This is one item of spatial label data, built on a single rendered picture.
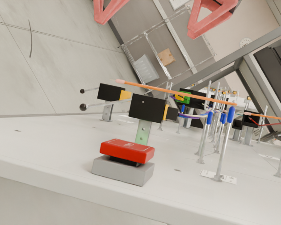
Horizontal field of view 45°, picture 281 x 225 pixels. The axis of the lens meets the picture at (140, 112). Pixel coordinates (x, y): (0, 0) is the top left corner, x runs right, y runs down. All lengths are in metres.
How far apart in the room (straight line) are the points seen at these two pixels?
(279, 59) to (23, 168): 1.42
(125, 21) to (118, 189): 8.04
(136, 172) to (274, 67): 1.34
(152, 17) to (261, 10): 2.43
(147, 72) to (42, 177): 7.33
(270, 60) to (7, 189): 1.26
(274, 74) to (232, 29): 6.59
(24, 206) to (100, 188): 0.41
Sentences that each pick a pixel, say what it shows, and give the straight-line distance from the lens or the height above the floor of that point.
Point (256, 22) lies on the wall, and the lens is 8.28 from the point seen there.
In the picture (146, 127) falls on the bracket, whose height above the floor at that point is 1.09.
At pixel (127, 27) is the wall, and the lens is 8.30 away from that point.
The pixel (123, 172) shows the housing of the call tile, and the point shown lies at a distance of 0.35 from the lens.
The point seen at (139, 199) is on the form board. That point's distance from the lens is 0.32.
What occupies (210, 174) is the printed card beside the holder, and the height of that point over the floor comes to 1.16.
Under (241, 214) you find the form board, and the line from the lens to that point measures 0.35.
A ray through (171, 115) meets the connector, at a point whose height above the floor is 1.14.
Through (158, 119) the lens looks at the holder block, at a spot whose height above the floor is 1.12.
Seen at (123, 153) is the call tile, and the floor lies 1.10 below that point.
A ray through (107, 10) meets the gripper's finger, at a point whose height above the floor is 1.13.
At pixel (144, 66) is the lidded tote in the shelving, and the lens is 7.66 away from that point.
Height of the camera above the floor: 1.20
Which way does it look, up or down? 11 degrees down
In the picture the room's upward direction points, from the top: 61 degrees clockwise
